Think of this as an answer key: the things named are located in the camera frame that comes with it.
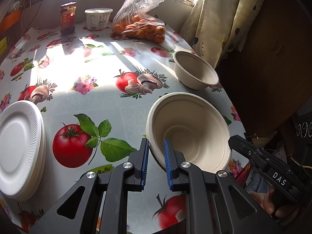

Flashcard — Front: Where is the large paper bowl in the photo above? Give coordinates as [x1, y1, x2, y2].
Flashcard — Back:
[146, 92, 232, 173]

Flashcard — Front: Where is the lime green box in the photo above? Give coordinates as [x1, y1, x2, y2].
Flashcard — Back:
[0, 37, 7, 54]

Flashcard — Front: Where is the red label sauce jar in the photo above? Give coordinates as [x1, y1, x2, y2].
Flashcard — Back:
[60, 2, 77, 36]

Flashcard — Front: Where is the cream patterned curtain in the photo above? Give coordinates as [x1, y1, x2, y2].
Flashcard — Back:
[180, 0, 264, 68]

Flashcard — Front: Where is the orange basin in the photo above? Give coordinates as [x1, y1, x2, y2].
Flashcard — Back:
[0, 9, 22, 34]

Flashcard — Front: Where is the floral fruit print tablecloth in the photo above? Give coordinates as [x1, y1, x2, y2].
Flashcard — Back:
[0, 22, 247, 234]

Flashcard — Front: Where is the black power cable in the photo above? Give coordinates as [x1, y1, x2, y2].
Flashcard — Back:
[20, 0, 76, 31]

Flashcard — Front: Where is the plastic bag of oranges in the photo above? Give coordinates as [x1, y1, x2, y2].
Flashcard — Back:
[112, 0, 165, 44]

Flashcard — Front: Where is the white plastic tub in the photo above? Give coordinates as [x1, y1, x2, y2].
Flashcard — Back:
[85, 8, 113, 31]

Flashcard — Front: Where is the right hand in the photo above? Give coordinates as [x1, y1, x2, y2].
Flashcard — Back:
[248, 186, 288, 218]

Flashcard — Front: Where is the white foam plate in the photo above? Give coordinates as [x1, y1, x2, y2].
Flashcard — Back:
[1, 100, 43, 200]
[16, 121, 46, 201]

